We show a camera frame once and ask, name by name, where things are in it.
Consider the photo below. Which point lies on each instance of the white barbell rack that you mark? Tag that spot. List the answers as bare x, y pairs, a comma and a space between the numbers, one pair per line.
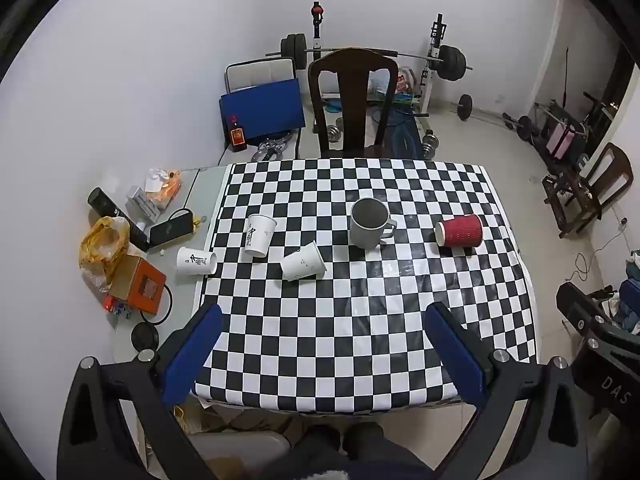
434, 55

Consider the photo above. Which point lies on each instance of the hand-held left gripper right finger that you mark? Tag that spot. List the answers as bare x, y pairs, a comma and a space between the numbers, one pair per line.
457, 355

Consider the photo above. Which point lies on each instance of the brown wooden armchair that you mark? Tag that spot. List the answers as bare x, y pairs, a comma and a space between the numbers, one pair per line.
592, 190

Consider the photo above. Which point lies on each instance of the long barbell with black plates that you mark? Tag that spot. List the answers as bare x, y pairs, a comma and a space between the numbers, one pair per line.
452, 62

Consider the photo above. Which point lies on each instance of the dark bottle with red label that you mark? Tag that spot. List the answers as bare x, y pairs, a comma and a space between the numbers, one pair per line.
238, 137

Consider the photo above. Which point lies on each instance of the blue weight bench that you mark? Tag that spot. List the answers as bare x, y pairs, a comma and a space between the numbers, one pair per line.
405, 137

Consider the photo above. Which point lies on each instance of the white folded panel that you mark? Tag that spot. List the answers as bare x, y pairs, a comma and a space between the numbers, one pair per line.
260, 71

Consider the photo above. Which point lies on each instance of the grey small box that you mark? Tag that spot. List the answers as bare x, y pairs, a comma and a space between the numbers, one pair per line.
142, 205

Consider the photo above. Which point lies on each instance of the short barbell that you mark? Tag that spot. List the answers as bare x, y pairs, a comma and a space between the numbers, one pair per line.
465, 106

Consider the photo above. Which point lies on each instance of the blue board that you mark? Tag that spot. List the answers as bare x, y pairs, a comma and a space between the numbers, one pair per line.
262, 110

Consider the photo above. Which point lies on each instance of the black phone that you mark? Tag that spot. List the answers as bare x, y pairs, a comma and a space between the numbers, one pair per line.
172, 227

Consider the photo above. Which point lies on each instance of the black remote control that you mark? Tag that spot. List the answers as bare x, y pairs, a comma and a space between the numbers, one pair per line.
136, 235

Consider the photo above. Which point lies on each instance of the white printed paper cup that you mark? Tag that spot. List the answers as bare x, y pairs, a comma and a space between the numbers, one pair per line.
257, 240
302, 262
195, 261

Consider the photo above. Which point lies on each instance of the dark wooden chair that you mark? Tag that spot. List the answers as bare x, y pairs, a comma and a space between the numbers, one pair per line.
352, 105

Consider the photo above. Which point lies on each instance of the grey plastic bin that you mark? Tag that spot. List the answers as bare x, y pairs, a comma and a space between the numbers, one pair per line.
235, 455

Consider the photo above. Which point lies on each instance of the orange cardboard box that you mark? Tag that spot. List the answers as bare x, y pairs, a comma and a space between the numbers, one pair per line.
137, 285

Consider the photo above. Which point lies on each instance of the orange plastic bag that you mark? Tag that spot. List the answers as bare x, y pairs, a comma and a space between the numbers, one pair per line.
97, 250

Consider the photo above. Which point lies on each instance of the black cylinder speaker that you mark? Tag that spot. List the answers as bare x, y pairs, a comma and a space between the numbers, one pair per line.
102, 201

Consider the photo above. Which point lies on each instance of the grey metal mug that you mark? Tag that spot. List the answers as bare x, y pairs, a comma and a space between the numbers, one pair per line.
367, 232

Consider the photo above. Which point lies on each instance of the silver weight plates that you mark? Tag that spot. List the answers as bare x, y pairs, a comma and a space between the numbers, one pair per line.
272, 147

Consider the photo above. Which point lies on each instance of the pile of clothes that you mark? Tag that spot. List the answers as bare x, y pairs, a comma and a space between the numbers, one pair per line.
631, 300

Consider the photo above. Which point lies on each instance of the black exercise machine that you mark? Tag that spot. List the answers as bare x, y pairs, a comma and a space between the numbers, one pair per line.
595, 115

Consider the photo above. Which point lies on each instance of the person's legs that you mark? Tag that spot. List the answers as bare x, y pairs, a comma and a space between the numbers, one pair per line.
360, 452

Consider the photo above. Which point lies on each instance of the chrome dumbbell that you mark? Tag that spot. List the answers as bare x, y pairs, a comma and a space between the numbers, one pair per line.
334, 134
430, 144

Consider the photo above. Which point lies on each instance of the black white checkered tablecloth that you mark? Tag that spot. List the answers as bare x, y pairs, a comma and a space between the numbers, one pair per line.
350, 310

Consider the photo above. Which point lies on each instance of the small red blue packet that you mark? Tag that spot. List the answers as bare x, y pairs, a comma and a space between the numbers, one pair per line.
117, 306

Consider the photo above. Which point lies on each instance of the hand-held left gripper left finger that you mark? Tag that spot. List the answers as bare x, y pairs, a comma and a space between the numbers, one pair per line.
192, 355

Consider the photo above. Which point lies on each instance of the black round lid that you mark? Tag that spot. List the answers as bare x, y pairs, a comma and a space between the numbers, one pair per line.
145, 336

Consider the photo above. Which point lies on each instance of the red white plastic bag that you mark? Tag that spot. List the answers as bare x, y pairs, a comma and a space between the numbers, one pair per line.
406, 80

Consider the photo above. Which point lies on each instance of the red ribbed paper cup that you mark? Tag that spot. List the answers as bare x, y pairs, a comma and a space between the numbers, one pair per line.
462, 232

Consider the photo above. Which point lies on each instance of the pink bag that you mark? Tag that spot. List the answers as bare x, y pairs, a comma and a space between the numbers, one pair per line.
560, 139

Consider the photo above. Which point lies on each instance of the orange tissue pack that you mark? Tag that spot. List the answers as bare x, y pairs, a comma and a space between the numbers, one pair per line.
164, 189

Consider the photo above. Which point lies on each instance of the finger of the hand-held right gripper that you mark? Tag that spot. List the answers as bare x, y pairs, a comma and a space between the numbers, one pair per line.
580, 305

